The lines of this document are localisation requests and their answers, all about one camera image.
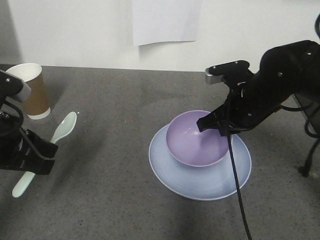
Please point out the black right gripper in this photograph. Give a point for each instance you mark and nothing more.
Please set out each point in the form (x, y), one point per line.
(252, 98)

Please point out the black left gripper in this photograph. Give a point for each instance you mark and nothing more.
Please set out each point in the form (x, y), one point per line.
(14, 149)

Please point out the lilac plastic bowl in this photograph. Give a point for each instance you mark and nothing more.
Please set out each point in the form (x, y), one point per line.
(191, 147)

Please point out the pale green plastic spoon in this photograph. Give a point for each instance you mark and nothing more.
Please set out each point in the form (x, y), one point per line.
(64, 129)

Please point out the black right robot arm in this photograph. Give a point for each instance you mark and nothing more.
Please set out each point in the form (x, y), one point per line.
(301, 63)

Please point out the brown paper cup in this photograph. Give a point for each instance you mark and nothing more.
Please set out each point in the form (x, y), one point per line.
(37, 105)

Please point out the light blue plastic plate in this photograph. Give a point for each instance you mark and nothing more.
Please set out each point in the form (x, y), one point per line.
(208, 183)

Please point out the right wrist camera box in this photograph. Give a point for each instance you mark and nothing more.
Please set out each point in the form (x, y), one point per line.
(231, 72)

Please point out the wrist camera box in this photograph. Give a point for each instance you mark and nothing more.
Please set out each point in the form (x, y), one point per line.
(231, 72)
(13, 87)

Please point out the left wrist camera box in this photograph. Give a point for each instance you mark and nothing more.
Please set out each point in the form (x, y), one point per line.
(13, 87)

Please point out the white paper sheet on wall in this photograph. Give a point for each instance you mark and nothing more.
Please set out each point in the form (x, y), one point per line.
(158, 21)

